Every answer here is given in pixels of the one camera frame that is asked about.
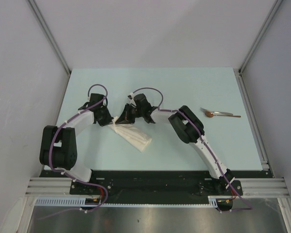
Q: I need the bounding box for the silver metal fork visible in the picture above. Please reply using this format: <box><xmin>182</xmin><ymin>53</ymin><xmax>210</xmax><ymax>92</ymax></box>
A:
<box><xmin>200</xmin><ymin>107</ymin><xmax>233</xmax><ymax>116</ymax></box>

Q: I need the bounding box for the left aluminium corner post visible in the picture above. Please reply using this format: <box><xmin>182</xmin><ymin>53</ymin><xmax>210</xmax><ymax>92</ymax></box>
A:
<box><xmin>26</xmin><ymin>0</ymin><xmax>71</xmax><ymax>75</ymax></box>

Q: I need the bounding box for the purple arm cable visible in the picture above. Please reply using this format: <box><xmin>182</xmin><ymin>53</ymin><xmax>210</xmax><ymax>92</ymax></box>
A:
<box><xmin>130</xmin><ymin>87</ymin><xmax>253</xmax><ymax>211</ymax></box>
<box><xmin>36</xmin><ymin>83</ymin><xmax>109</xmax><ymax>220</ymax></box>

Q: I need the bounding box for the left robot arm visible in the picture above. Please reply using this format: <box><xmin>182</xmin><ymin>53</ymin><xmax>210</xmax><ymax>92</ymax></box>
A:
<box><xmin>39</xmin><ymin>93</ymin><xmax>113</xmax><ymax>194</ymax></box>

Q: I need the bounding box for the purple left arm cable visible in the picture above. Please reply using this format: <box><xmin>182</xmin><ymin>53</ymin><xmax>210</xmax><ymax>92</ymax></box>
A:
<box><xmin>36</xmin><ymin>83</ymin><xmax>109</xmax><ymax>220</ymax></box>

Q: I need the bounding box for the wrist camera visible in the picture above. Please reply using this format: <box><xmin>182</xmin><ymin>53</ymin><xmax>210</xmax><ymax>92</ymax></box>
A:
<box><xmin>128</xmin><ymin>93</ymin><xmax>152</xmax><ymax>110</ymax></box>
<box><xmin>88</xmin><ymin>93</ymin><xmax>108</xmax><ymax>108</ymax></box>

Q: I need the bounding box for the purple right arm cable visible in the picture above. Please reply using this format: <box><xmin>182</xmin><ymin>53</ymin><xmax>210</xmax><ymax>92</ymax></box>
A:
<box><xmin>130</xmin><ymin>87</ymin><xmax>253</xmax><ymax>211</ymax></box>

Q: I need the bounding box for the aluminium frame rail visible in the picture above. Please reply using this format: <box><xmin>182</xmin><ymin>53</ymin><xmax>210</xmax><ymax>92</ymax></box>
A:
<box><xmin>25</xmin><ymin>177</ymin><xmax>289</xmax><ymax>198</ymax></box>

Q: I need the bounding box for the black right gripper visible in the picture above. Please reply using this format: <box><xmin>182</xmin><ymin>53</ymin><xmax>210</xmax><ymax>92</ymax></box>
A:
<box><xmin>116</xmin><ymin>104</ymin><xmax>144</xmax><ymax>125</ymax></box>

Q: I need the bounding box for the aluminium corner post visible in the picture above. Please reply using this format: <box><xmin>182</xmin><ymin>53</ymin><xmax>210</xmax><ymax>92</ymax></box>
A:
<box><xmin>26</xmin><ymin>0</ymin><xmax>71</xmax><ymax>75</ymax></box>
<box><xmin>237</xmin><ymin>0</ymin><xmax>283</xmax><ymax>73</ymax></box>

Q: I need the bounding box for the white slotted cable duct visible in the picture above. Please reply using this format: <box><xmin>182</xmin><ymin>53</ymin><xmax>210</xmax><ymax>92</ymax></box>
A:
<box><xmin>34</xmin><ymin>197</ymin><xmax>218</xmax><ymax>208</ymax></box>

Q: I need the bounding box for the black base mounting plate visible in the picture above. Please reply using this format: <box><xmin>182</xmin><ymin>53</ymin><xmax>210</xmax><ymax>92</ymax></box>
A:
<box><xmin>38</xmin><ymin>169</ymin><xmax>274</xmax><ymax>212</ymax></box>

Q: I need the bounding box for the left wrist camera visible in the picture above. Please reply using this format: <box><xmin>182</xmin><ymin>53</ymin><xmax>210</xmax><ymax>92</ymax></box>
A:
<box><xmin>88</xmin><ymin>93</ymin><xmax>108</xmax><ymax>108</ymax></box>

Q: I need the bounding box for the white cloth napkin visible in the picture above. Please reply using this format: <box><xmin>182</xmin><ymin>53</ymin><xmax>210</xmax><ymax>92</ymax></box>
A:
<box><xmin>108</xmin><ymin>116</ymin><xmax>152</xmax><ymax>152</ymax></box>

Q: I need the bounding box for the right aluminium corner post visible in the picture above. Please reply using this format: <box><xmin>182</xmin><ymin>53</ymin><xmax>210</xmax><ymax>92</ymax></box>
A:
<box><xmin>237</xmin><ymin>0</ymin><xmax>283</xmax><ymax>73</ymax></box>

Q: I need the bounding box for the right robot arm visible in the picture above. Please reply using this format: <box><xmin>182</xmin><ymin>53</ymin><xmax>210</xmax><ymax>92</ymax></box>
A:
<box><xmin>115</xmin><ymin>94</ymin><xmax>235</xmax><ymax>195</ymax></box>

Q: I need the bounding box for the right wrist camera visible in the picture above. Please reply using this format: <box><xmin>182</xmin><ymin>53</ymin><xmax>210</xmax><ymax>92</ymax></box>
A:
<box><xmin>128</xmin><ymin>93</ymin><xmax>152</xmax><ymax>110</ymax></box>

